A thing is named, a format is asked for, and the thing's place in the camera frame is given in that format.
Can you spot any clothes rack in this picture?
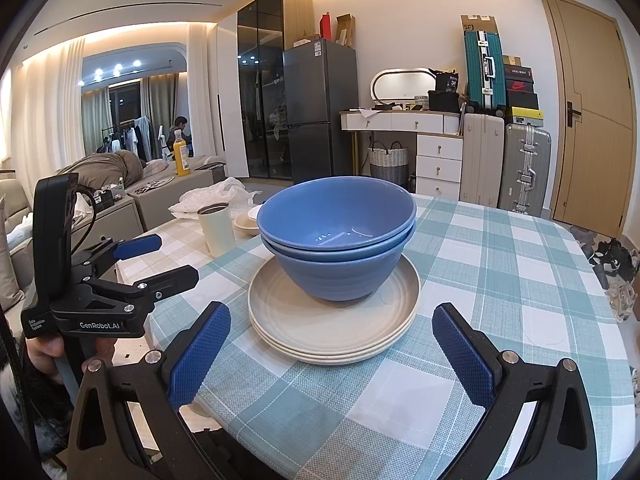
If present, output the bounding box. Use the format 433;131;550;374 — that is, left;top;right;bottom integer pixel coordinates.
97;117;152;162

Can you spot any stack of shoe boxes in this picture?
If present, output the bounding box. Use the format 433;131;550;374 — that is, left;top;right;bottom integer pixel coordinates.
502;54;545;129

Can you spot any oval mirror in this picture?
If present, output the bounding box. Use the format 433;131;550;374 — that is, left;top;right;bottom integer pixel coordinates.
369;67;439;107

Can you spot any person's left hand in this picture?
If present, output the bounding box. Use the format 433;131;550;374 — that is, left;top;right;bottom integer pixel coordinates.
25;335;119;387

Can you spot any silver suitcase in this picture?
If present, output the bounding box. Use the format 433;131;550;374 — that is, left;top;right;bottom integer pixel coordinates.
499;123;552;217

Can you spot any blue bowl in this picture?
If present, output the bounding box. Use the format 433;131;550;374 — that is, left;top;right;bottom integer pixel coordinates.
256;175;418;252
264;240;416;303
259;227;417;265

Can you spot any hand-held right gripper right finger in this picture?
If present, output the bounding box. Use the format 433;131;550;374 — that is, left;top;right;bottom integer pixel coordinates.
431;302;599;480

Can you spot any white plastic bag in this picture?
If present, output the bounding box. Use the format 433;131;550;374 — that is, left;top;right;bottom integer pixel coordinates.
167;177;262;221

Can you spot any yellow bottle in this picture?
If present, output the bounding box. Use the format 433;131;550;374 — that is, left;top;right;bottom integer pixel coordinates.
172;129;193;177

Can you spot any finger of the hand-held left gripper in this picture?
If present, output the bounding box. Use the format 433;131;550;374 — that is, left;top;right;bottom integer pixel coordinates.
70;233;164;282
82;264;200;312

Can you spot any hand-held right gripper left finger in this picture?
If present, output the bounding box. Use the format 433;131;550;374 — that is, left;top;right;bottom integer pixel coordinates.
67;301;232;480

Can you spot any beige suitcase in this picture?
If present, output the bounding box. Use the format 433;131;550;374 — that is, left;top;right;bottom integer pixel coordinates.
459;112;506;207

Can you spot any black bag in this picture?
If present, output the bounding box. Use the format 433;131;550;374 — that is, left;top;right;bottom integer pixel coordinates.
427;70;461;114

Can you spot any dark grey fridge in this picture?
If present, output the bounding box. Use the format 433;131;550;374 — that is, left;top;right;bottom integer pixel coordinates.
282;38;359;182

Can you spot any grey sofa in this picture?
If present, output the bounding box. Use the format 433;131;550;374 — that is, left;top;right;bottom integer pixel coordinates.
0;152;227;321

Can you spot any dark glass cabinet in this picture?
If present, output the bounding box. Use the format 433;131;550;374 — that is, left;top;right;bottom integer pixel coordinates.
237;0;314;181

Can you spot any pale green tumbler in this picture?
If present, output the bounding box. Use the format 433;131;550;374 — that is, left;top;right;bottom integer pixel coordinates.
197;202;236;257

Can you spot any wooden door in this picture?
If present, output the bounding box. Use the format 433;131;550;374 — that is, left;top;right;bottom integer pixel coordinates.
538;0;637;239

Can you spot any teal checked tablecloth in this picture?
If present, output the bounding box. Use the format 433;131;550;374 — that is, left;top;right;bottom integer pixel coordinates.
114;192;637;480

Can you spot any white dressing table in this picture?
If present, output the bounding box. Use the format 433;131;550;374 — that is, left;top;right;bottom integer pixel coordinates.
339;109;464;202

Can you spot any woven laundry basket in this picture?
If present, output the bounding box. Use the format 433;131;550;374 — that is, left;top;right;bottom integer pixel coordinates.
368;142;410;187

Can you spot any teal suitcase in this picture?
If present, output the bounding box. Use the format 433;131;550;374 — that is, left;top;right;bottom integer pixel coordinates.
463;29;506;114

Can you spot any grey-brown blanket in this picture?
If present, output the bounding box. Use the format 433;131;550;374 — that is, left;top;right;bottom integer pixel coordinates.
69;149;147;192

